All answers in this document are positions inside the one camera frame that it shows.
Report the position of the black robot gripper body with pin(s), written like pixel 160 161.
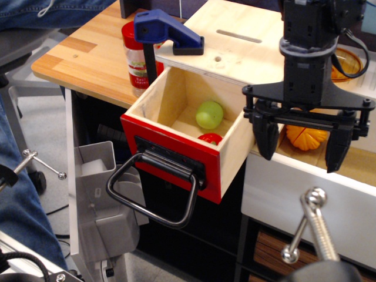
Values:
pixel 307 96

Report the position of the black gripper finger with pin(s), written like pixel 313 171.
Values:
pixel 266 134
pixel 337 147

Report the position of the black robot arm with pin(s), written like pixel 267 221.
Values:
pixel 316 23

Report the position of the red-fronted wooden drawer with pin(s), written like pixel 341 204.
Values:
pixel 165 114

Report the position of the light wooden box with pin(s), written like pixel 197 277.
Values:
pixel 241 44

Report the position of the orange toy pumpkin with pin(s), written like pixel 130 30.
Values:
pixel 305 138

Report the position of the orange transparent bowl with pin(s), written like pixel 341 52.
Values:
pixel 350 63

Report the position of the red toy fruit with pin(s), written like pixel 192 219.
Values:
pixel 211 138

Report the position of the white tray bin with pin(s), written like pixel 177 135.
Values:
pixel 294 193

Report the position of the green toy apple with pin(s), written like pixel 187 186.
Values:
pixel 209 115

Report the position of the silver clamp screw right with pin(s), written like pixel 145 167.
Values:
pixel 312 201

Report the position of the red-lidded spice jar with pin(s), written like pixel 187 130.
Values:
pixel 136 63

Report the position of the blue bar clamp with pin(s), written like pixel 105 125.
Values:
pixel 156 26

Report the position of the grey desk leg mechanism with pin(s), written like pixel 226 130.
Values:
pixel 102 230

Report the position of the blue jeans leg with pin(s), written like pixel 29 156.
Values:
pixel 22 216

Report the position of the grey office chair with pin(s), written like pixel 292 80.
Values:
pixel 19 49

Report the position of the black metal drawer handle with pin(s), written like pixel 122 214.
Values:
pixel 175 213

